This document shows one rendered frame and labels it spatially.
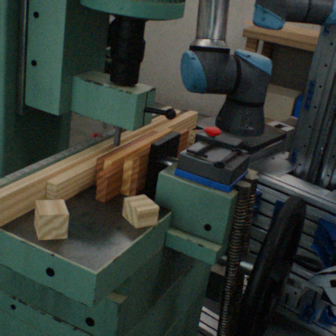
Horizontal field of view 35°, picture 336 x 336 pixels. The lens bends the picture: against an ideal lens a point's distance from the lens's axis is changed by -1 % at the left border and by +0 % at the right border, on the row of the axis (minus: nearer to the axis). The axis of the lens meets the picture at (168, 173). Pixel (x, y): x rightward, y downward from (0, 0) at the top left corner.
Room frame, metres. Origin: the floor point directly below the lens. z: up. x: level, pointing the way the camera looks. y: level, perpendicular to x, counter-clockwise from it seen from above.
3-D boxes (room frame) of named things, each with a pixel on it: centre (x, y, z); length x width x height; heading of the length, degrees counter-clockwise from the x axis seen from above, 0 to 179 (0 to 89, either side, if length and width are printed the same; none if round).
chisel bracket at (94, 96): (0.94, 0.12, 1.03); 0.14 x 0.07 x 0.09; 66
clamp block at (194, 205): (0.85, -0.07, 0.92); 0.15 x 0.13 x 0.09; 156
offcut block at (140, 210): (0.75, 0.03, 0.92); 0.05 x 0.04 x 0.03; 38
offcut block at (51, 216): (0.67, 0.16, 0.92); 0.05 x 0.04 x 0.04; 24
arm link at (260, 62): (1.56, -0.19, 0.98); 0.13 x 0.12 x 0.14; 112
